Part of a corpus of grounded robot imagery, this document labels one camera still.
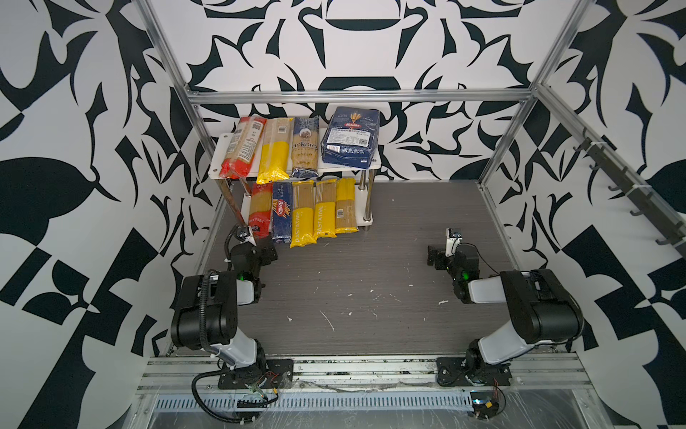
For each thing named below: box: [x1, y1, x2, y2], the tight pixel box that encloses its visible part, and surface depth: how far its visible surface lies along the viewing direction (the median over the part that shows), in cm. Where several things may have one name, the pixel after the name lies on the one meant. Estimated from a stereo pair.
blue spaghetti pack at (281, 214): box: [271, 181, 293, 244], surface depth 99 cm
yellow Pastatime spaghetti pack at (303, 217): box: [289, 179, 318, 249], surface depth 101 cm
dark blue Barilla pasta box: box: [320, 106, 381, 169], surface depth 77 cm
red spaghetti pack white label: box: [219, 116, 268, 180], surface depth 79 cm
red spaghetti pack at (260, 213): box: [248, 182, 274, 240], surface depth 101 cm
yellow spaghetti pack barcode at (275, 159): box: [256, 117, 294, 185], surface depth 80 cm
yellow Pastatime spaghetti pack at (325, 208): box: [313, 178, 338, 239], surface depth 101 cm
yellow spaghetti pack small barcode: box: [334, 177, 360, 235], surface depth 102 cm
